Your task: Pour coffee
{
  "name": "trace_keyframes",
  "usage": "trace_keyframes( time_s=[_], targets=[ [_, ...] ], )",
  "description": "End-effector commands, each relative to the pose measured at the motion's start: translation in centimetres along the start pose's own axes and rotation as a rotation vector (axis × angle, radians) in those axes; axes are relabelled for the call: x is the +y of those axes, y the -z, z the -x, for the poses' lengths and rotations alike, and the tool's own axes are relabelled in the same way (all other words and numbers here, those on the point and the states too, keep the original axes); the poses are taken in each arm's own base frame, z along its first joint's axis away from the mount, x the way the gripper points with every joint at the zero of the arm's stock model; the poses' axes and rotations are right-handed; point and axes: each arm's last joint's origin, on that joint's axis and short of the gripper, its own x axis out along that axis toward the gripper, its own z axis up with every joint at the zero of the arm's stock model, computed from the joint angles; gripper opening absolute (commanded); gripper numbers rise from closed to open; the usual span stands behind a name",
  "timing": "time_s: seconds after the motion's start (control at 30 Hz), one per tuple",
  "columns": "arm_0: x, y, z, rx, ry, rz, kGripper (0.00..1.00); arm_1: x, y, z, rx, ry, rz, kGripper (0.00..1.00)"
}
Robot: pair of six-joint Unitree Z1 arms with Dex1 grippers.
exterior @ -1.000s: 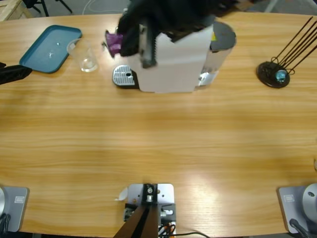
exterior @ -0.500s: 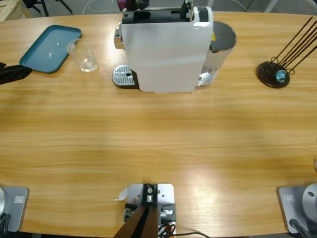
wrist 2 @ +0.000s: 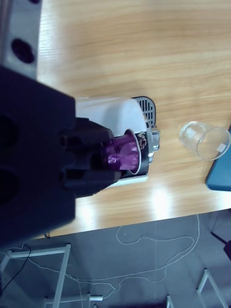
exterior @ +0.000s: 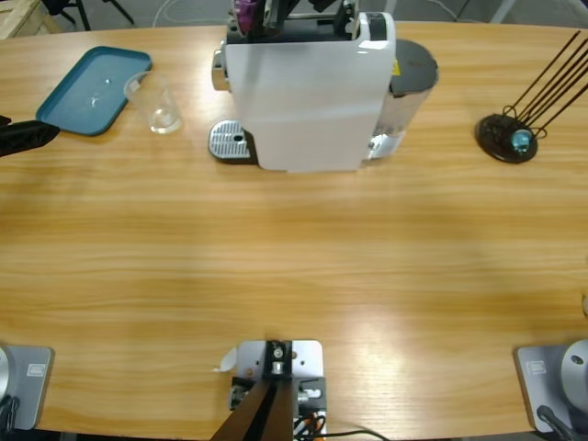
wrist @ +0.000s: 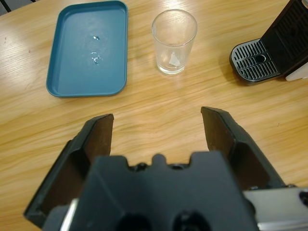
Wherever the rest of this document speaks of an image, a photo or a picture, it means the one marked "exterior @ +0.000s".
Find black capsule holder with rods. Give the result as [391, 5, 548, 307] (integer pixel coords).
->
[475, 29, 588, 164]

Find purple coffee capsule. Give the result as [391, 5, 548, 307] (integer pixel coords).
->
[232, 0, 259, 29]

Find black cable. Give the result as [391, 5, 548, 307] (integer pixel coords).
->
[536, 404, 575, 441]
[0, 395, 22, 432]
[321, 429, 391, 441]

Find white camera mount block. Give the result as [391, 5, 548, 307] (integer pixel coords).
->
[234, 339, 328, 435]

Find white paper tag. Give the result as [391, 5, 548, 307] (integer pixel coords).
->
[211, 346, 239, 373]

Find black mount bracket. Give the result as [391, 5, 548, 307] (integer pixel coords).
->
[229, 375, 328, 413]

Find dark camera post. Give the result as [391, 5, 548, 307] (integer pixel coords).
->
[210, 339, 295, 441]

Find orange cable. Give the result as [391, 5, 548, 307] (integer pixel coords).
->
[293, 412, 327, 435]

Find light wooden crate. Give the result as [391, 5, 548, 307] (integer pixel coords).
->
[0, 0, 62, 41]

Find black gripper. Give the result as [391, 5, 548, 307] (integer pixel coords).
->
[250, 0, 334, 40]

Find black stand legs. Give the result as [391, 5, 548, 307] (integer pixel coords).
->
[43, 0, 135, 32]

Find teal plastic tray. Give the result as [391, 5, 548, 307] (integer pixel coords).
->
[35, 45, 153, 138]

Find clear water tank black lid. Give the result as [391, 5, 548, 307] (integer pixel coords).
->
[365, 39, 440, 161]

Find white floor cable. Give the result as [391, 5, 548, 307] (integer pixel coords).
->
[153, 0, 231, 28]

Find white capsule coffee machine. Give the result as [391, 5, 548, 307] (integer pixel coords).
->
[209, 0, 397, 175]

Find black drip tray metal grille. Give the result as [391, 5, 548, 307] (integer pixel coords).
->
[209, 119, 258, 166]

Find clear drinking glass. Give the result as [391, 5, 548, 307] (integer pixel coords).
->
[123, 70, 184, 135]

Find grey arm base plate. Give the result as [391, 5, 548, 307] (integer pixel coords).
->
[513, 338, 588, 434]
[0, 345, 55, 432]

